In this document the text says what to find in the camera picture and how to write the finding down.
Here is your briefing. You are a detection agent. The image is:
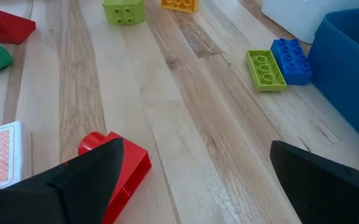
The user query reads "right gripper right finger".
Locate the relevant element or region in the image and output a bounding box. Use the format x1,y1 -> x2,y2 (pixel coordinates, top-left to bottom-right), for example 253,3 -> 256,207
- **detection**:
269,140 -> 359,224

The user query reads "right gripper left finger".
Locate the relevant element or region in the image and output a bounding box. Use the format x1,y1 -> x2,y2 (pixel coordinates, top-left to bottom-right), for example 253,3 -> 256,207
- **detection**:
0,138 -> 126,224

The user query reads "large red toy block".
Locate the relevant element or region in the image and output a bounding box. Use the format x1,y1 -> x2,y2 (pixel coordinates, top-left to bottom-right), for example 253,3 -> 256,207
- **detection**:
78,131 -> 152,224

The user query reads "small red toy block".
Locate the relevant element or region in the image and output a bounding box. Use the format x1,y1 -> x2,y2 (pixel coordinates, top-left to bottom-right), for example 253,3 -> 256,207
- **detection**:
0,8 -> 37,45

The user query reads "small lime toy block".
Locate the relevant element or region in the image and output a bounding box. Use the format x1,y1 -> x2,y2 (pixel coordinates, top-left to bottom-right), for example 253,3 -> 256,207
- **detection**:
101,0 -> 147,26

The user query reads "yellow toy block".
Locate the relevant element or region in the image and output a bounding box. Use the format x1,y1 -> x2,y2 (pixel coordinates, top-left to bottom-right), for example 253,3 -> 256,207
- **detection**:
160,0 -> 200,14

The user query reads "blue plastic tray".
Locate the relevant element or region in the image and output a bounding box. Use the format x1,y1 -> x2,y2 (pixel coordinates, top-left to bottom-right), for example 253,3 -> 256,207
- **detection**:
307,6 -> 359,153

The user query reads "white plastic bin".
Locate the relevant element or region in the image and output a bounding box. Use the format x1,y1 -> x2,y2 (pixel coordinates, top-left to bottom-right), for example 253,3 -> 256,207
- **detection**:
261,0 -> 359,44

